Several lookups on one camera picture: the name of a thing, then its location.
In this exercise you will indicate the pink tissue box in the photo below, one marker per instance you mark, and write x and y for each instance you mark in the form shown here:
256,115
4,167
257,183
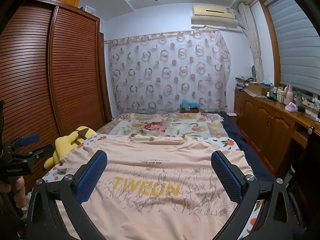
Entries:
291,107

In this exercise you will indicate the small box with blue cloth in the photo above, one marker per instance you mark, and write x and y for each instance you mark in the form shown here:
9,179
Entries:
189,105

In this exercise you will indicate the wooden window frame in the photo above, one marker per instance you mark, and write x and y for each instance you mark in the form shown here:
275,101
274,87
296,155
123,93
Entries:
271,30

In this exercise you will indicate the clear plastic storage box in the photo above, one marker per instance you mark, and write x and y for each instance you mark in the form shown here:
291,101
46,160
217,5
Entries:
88,9

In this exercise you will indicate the green bottle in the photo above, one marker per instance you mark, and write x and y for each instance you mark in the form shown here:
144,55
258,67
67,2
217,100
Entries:
299,98

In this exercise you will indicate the circle patterned curtain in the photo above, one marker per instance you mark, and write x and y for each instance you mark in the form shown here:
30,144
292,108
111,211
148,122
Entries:
170,75

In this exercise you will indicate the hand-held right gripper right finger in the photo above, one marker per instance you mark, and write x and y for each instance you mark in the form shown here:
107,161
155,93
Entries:
226,177

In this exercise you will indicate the pale pink t-shirt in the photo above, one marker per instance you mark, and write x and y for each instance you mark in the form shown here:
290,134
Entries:
155,170

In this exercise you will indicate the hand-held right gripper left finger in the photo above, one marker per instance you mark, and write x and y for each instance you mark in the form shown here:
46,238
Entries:
91,177

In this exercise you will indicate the orange fruit print blanket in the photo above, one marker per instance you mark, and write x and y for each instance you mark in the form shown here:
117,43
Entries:
225,142

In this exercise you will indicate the yellow plush toy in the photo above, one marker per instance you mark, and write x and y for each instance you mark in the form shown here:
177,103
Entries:
65,142

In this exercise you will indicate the cream tied curtain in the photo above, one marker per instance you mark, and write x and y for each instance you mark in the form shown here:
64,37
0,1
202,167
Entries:
253,37

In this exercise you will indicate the dark blue bed sheet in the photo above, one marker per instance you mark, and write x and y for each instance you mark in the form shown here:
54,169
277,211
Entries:
240,135

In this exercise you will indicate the grey window blind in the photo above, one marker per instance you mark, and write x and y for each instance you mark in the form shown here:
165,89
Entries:
297,45

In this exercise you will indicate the cream air conditioner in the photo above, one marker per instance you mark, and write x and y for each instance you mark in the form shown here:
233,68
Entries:
212,15

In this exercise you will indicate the wooden sideboard cabinet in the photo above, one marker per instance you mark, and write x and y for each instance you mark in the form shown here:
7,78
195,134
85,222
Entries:
270,130

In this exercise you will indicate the floral blanket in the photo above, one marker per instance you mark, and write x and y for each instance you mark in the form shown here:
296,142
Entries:
155,126

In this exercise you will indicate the pile of patterned cloths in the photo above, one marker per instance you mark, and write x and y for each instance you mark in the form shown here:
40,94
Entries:
242,82

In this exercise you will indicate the cardboard box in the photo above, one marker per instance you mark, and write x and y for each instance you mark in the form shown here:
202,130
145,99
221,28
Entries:
257,88

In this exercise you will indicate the person's left hand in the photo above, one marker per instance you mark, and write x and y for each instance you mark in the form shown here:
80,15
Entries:
18,187

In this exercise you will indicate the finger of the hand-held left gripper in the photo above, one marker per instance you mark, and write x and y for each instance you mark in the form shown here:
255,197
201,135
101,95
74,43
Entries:
42,150
28,138

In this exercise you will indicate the wooden louvred wardrobe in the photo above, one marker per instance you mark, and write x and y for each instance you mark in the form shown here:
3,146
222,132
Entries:
50,80

